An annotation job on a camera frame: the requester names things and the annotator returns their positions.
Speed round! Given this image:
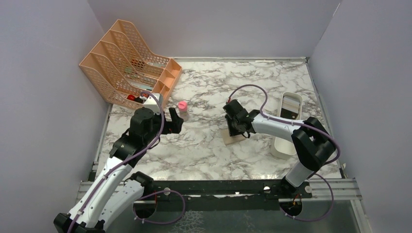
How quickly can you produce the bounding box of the pink capped small bottle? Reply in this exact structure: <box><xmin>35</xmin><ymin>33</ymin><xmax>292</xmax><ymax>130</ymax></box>
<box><xmin>177</xmin><ymin>101</ymin><xmax>189</xmax><ymax>121</ymax></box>

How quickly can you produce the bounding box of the black credit card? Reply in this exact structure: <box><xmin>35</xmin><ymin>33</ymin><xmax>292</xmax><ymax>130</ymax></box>
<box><xmin>280</xmin><ymin>108</ymin><xmax>299</xmax><ymax>120</ymax></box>

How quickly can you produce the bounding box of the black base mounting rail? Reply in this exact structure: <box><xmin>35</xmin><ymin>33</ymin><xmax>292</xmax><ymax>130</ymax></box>
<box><xmin>132</xmin><ymin>180</ymin><xmax>312</xmax><ymax>213</ymax></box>

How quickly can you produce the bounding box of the white oblong tray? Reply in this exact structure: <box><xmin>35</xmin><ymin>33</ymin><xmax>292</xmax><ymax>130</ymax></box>
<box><xmin>270</xmin><ymin>92</ymin><xmax>304</xmax><ymax>160</ymax></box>

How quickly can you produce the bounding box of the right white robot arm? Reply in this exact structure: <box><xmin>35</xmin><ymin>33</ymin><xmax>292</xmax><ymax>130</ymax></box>
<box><xmin>223</xmin><ymin>100</ymin><xmax>338</xmax><ymax>198</ymax></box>

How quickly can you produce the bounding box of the black round object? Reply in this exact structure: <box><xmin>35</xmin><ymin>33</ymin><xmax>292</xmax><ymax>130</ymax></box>
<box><xmin>134</xmin><ymin>97</ymin><xmax>144</xmax><ymax>103</ymax></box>

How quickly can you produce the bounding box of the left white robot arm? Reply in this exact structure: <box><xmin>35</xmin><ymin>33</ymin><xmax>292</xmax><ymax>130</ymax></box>
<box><xmin>53</xmin><ymin>107</ymin><xmax>184</xmax><ymax>233</ymax></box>

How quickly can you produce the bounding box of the red round object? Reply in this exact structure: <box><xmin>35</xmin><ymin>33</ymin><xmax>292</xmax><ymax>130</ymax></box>
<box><xmin>127</xmin><ymin>95</ymin><xmax>136</xmax><ymax>101</ymax></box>

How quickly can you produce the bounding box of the peach mesh file organizer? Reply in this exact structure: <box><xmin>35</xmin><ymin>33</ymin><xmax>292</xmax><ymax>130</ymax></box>
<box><xmin>79</xmin><ymin>19</ymin><xmax>183</xmax><ymax>109</ymax></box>

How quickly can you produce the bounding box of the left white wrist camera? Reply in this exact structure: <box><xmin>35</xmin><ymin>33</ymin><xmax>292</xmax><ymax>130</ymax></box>
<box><xmin>143</xmin><ymin>93</ymin><xmax>163</xmax><ymax>115</ymax></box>

